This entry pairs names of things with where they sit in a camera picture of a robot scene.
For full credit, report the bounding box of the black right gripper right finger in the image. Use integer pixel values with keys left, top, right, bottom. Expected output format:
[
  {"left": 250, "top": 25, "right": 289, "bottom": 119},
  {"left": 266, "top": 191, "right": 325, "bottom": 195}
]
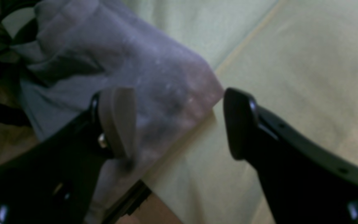
[{"left": 223, "top": 88, "right": 358, "bottom": 224}]

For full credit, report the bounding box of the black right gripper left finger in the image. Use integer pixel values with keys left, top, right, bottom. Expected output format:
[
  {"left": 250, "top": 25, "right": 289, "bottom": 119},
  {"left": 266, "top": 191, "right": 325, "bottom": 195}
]
[{"left": 0, "top": 87, "right": 136, "bottom": 224}]

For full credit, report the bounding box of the grey t-shirt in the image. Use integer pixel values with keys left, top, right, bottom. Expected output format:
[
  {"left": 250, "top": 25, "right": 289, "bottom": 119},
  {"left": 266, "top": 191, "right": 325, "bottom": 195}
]
[{"left": 2, "top": 0, "right": 224, "bottom": 224}]

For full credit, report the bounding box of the green table cloth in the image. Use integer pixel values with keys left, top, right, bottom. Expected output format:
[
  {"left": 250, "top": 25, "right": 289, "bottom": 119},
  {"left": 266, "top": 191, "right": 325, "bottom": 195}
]
[{"left": 0, "top": 0, "right": 358, "bottom": 224}]

